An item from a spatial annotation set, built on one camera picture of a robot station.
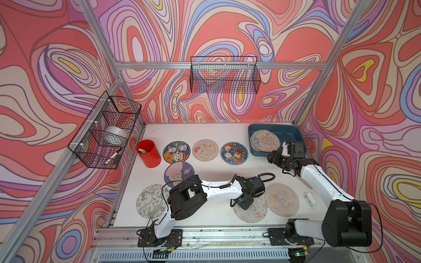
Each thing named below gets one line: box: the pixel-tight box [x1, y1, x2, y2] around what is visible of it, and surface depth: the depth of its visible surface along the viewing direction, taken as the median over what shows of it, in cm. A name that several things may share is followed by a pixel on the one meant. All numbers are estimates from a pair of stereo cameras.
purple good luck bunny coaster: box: [163, 161, 195, 188], surface depth 98 cm
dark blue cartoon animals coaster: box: [162, 140, 191, 164], surface depth 106 cm
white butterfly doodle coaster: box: [234, 196, 269, 224], surface depth 82 cm
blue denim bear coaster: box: [219, 141, 249, 165], surface depth 106 cm
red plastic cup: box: [135, 139, 162, 169], surface depth 93 cm
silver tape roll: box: [100, 126, 128, 147], surface depth 73 cm
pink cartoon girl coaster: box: [264, 183, 300, 217], surface depth 86 cm
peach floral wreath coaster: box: [249, 129, 281, 153], surface depth 110 cm
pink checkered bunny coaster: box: [191, 138, 220, 162], surface depth 107 cm
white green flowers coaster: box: [135, 183, 170, 220], surface depth 85 cm
